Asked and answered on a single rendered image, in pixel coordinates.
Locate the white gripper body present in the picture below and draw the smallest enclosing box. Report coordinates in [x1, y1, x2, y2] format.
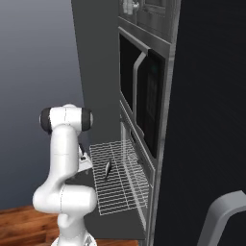
[78, 144, 94, 174]

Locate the dark grey fish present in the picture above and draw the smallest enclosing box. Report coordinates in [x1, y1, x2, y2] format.
[104, 160, 112, 177]

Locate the dark grey oven door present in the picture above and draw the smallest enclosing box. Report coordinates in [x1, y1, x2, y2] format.
[63, 168, 149, 242]

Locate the stainless steel microwave oven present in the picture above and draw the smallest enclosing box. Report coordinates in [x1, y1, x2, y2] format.
[117, 25, 176, 161]

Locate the grey tall appliance cabinet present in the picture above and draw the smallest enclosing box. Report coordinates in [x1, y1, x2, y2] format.
[70, 0, 123, 146]

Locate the black fridge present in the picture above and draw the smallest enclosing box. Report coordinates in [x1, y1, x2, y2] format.
[153, 0, 246, 246]

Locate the stainless appliance with white knob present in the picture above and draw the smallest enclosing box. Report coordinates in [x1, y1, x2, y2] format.
[117, 0, 183, 43]

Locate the wire oven rack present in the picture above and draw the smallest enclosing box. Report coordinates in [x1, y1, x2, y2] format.
[88, 137, 152, 216]

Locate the grey microwave door handle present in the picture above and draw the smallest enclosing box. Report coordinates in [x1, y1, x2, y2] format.
[132, 47, 152, 139]

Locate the grey fridge handle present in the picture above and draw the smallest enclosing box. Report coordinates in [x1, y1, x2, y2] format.
[196, 189, 246, 246]

